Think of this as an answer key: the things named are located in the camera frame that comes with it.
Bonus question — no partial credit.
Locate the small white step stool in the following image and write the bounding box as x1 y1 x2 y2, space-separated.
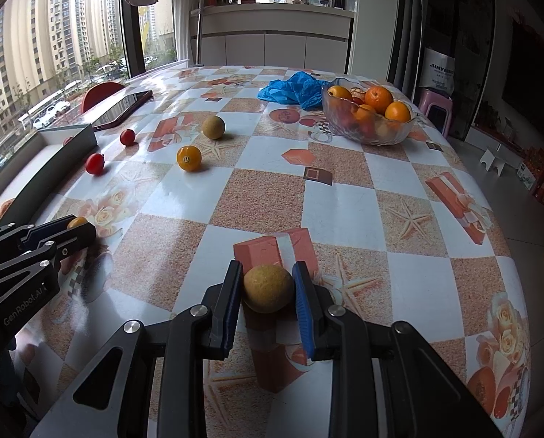
479 147 507 176

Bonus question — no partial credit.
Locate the blue crumpled plastic bag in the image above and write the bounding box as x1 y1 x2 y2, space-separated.
257 72 334 111

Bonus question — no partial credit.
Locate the pink plastic stool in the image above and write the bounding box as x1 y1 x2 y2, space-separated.
418 89 455 138

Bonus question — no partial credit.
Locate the metal pole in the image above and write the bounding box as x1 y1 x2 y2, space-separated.
194 0 209 67

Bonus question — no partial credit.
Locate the white paper bag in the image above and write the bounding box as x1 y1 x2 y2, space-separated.
420 48 456 94

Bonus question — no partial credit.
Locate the white cabinet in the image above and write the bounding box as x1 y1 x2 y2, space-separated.
189 4 355 74

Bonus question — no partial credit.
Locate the smartphone with red case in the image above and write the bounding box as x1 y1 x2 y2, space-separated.
92 90 154 132

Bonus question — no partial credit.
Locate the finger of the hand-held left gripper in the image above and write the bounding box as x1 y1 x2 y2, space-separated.
0 223 97 302
0 216 76 263

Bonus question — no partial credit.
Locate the glass bowl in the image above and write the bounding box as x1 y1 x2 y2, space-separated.
321 77 418 147

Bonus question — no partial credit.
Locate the tan longan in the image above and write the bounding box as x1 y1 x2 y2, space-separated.
202 115 226 140
243 265 295 314

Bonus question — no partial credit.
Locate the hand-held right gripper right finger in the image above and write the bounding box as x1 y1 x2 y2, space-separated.
292 261 503 438

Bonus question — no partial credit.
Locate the small white carton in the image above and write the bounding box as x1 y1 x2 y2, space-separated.
516 162 540 188

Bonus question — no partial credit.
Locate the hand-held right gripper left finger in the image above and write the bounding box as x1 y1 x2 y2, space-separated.
30 260 244 438

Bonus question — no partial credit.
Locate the shallow grey box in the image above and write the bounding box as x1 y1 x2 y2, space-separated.
0 123 97 233

